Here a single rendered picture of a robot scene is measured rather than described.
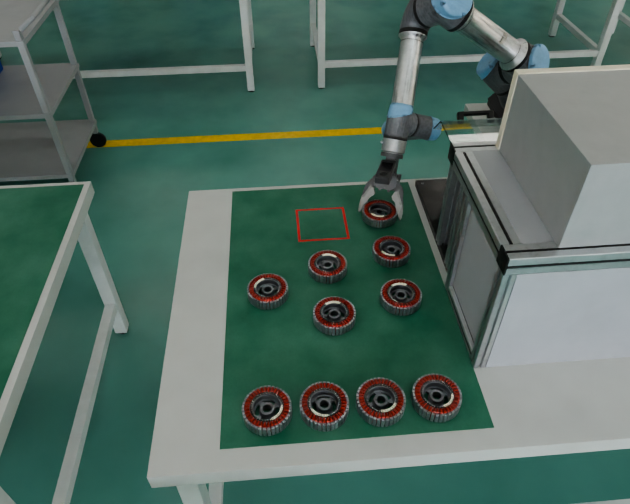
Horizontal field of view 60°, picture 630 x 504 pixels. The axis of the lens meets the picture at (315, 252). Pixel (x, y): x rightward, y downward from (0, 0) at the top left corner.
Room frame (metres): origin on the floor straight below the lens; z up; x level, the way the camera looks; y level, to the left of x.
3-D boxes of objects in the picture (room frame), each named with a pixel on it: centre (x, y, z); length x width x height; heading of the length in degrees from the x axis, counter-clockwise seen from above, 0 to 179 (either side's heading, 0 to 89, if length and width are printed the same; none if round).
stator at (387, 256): (1.19, -0.23, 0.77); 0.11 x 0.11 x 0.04
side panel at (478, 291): (0.93, -0.39, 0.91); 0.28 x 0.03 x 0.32; 4
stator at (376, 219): (1.37, -0.21, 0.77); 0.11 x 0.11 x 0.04
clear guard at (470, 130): (1.33, -0.50, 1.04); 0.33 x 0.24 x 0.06; 4
